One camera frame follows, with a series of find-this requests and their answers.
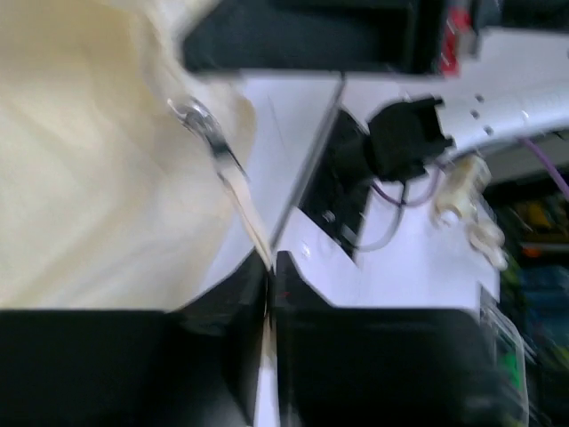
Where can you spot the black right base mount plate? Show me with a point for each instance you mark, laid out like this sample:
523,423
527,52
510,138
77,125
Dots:
336,196

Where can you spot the cream yellow jacket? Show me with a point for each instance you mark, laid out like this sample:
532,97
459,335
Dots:
119,169

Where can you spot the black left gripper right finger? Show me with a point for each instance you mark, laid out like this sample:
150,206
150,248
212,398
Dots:
384,367

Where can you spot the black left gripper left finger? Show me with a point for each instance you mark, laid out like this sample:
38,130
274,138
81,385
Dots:
194,366

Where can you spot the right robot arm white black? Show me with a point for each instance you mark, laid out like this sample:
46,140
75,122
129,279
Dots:
460,75

